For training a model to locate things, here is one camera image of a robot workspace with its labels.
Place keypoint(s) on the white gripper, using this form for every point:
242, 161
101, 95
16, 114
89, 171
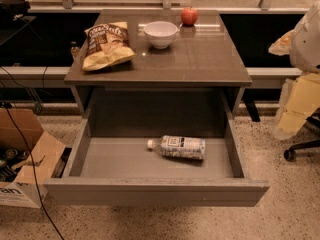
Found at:
307, 47

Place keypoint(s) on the clear plastic water bottle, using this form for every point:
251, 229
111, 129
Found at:
179, 147

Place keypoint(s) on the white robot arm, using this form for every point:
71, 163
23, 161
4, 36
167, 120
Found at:
302, 44

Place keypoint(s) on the open grey top drawer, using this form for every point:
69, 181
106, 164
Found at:
110, 163

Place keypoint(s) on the small bottle behind cabinet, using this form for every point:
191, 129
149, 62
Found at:
74, 50

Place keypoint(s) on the red apple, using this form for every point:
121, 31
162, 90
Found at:
189, 16

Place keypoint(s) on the white bowl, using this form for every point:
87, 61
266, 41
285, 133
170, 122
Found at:
160, 34

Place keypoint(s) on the yellow chip bag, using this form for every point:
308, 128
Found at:
108, 45

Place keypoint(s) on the cardboard box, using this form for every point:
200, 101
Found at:
29, 156

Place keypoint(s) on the black bag on shelf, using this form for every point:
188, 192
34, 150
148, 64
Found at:
12, 10

